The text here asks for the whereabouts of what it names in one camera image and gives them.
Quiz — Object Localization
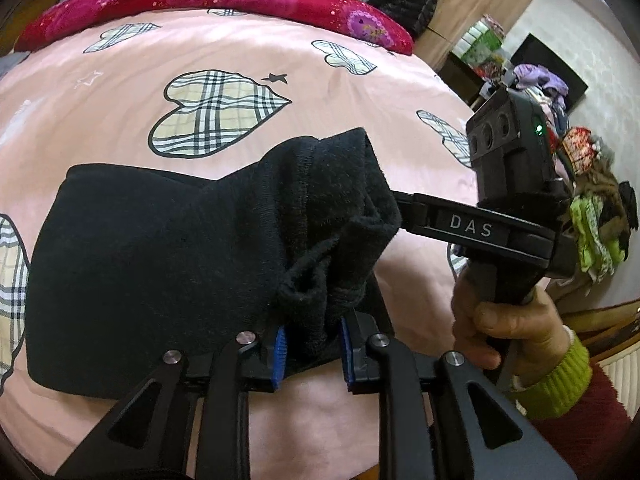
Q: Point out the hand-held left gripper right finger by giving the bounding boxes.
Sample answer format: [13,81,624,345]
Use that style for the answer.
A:
[340,310,578,480]

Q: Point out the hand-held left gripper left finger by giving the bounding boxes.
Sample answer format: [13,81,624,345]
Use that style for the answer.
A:
[55,327,288,480]

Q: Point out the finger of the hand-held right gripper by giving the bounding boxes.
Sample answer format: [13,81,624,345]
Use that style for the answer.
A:
[392,190,435,235]

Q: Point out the black pants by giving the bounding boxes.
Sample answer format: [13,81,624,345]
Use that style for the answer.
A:
[24,127,403,401]

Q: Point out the person's right forearm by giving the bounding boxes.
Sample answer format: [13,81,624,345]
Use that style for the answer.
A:
[510,332,637,480]

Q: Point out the person's right hand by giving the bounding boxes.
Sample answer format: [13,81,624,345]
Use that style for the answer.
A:
[450,272,576,392]

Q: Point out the pile of clothes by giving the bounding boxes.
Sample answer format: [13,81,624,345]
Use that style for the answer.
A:
[480,62,637,283]

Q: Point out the dark low cabinet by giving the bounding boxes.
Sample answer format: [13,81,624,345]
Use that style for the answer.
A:
[439,52,487,107]

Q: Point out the black flat screen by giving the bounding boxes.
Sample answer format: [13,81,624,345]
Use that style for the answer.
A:
[510,34,589,112]

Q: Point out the stack of tissue packs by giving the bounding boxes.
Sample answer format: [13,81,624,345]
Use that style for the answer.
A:
[452,15,507,70]

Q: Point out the white ribbed panel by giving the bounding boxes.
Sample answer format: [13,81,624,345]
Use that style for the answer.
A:
[597,346,640,411]

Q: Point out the pink printed bedsheet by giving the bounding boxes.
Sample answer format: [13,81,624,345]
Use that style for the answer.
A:
[0,7,501,480]

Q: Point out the red floral quilt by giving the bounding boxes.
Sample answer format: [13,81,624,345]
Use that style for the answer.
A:
[15,0,415,56]

